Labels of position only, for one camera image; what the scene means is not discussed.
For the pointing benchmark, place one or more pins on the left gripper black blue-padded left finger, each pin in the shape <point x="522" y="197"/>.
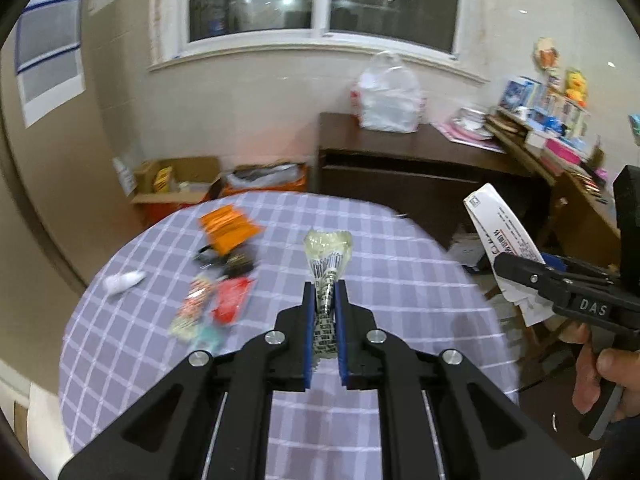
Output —
<point x="209" y="417"/>

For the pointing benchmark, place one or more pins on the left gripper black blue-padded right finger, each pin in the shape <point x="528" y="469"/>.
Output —
<point x="440" y="416"/>

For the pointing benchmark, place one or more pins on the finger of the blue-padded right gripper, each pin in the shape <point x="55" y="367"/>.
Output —
<point x="554" y="262"/>

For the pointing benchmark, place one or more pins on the white printed paper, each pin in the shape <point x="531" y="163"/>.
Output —
<point x="502" y="233"/>

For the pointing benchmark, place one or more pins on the clear printed plastic wrapper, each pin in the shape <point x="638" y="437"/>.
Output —
<point x="327" y="254"/>

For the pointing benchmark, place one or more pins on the person's right hand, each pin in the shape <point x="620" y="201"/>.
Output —
<point x="618" y="366"/>

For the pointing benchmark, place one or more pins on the wooden desk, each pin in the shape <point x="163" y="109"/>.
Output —
<point x="568" y="219"/>

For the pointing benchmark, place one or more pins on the white box under desk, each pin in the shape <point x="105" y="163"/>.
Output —
<point x="467" y="249"/>

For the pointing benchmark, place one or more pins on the red snack wrapper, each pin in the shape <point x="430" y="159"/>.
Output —
<point x="231" y="297"/>

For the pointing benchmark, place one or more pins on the colourful long snack wrapper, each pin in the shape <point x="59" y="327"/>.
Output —
<point x="185" y="325"/>

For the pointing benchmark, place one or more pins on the dark wooden cabinet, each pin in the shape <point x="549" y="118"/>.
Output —
<point x="423" y="175"/>

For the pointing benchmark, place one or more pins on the black snack wrapper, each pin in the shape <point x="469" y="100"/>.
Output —
<point x="239" y="261"/>

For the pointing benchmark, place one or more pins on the stacked white bowls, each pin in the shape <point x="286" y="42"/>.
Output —
<point x="471" y="123"/>

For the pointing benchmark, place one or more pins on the crumpled white tissue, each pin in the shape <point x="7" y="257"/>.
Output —
<point x="116" y="284"/>

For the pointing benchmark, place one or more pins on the pink paper sheet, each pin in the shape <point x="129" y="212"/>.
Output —
<point x="447" y="130"/>

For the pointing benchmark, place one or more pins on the yellow duck toy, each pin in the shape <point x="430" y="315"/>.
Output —
<point x="576" y="87"/>

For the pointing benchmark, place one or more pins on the orange snack wrapper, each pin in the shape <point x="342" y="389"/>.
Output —
<point x="227" y="228"/>

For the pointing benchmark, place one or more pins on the white plastic bag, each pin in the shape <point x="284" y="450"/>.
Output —
<point x="387" y="96"/>

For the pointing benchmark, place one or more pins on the brown cardboard box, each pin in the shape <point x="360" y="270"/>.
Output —
<point x="164" y="186"/>

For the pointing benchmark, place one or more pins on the orange cardboard box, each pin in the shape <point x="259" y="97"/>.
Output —
<point x="279" y="176"/>

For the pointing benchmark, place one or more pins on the window with white frame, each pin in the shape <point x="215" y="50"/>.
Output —
<point x="444" y="34"/>

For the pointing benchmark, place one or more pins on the white blue wall poster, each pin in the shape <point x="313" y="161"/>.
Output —
<point x="48" y="63"/>

